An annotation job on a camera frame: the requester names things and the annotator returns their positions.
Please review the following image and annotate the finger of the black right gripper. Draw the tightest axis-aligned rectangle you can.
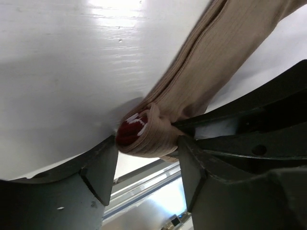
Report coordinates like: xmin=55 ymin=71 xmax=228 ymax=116
xmin=196 ymin=129 xmax=307 ymax=173
xmin=173 ymin=60 xmax=307 ymax=133

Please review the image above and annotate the aluminium table frame rail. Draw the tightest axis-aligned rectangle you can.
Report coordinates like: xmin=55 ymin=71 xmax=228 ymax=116
xmin=102 ymin=160 xmax=193 ymax=230

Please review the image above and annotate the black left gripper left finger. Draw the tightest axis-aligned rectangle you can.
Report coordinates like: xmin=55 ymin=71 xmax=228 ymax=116
xmin=0 ymin=136 xmax=118 ymax=230

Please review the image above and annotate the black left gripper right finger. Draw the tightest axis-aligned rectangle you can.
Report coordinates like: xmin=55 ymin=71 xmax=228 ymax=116
xmin=178 ymin=136 xmax=307 ymax=230

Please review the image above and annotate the tan sock with red cuff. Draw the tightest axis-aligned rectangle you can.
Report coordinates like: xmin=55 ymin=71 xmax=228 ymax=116
xmin=116 ymin=0 xmax=306 ymax=162

